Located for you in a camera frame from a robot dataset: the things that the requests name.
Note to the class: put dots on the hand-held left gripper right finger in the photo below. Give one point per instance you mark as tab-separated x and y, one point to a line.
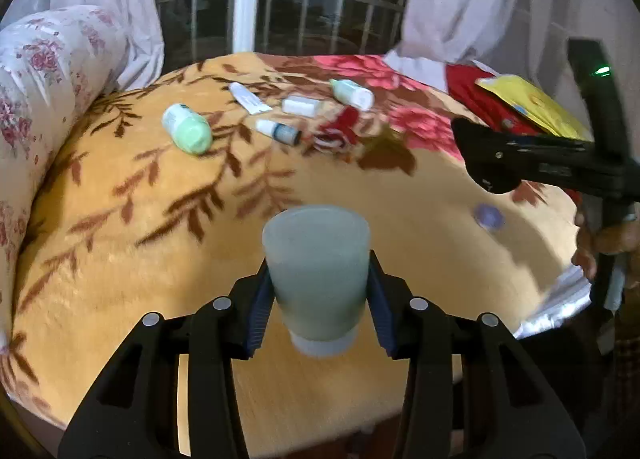
382	309

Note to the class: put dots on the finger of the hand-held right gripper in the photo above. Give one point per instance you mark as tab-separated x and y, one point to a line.
550	144
490	159

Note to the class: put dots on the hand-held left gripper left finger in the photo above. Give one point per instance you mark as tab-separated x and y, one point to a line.
257	309

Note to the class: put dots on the frosted pale green bottle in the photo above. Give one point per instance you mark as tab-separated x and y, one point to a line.
315	279

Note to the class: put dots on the red wrapper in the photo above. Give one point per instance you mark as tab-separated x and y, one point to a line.
342	124

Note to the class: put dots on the green and white bottle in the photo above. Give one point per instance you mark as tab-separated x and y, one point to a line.
352	95

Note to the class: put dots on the dropper bottle with dark cap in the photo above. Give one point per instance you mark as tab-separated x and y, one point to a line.
275	130

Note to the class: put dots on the light green jar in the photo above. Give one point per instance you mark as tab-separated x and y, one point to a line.
187	131

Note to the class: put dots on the small white bottle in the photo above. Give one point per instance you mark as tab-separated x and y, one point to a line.
300	106

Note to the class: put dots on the white squeeze tube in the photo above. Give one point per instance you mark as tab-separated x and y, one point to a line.
247	99

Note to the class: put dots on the person's right hand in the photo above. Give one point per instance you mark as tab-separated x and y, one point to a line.
586	249

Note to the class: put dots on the yellow packet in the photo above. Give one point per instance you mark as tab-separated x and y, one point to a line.
535	104

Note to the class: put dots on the purple bottle cap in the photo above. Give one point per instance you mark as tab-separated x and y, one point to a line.
487	215

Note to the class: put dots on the red cloth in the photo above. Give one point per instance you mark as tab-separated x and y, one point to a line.
470	94

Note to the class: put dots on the yellow floral blanket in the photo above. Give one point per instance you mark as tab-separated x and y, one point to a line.
150	239

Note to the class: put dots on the white bed sheet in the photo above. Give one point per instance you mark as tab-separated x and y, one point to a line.
560	309

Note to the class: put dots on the rolled floral quilt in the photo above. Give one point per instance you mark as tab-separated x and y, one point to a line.
40	89

